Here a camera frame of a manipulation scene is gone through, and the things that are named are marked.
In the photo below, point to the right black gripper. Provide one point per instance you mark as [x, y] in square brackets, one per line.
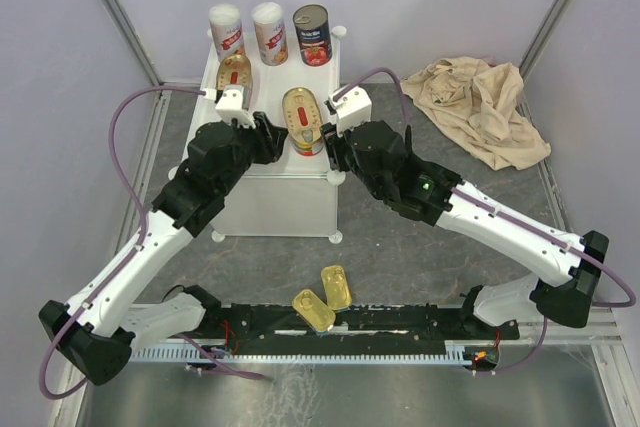
[334, 144]

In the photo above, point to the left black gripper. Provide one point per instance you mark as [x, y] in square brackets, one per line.
[269, 137]

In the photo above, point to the red yellow tin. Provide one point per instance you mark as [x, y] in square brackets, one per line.
[303, 120]

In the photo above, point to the white plastic cube cabinet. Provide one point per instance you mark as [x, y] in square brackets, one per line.
[298, 195]

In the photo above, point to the red green tin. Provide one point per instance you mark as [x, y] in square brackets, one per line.
[234, 70]

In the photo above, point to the orange label white-lid can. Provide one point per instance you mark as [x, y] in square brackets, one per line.
[270, 33]

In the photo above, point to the dark blue food can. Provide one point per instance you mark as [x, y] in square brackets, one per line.
[311, 23]

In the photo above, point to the red white tall can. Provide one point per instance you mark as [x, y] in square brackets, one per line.
[226, 30]

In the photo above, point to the gold tin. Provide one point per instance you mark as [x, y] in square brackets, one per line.
[314, 311]
[338, 295]

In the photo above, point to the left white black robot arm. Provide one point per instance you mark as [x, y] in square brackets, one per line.
[181, 211]

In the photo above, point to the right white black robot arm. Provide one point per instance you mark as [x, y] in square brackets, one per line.
[564, 268]

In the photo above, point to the beige crumpled cloth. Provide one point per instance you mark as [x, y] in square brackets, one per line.
[474, 104]

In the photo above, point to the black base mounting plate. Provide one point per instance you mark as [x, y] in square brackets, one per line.
[278, 329]

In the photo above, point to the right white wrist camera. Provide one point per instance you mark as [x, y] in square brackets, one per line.
[350, 110]

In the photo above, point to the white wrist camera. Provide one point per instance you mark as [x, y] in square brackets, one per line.
[231, 105]
[350, 110]

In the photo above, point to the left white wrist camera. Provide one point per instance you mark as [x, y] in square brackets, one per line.
[231, 105]

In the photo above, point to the light blue cable duct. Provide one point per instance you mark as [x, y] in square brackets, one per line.
[180, 351]

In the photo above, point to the aluminium frame rail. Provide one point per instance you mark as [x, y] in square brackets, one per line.
[140, 329]

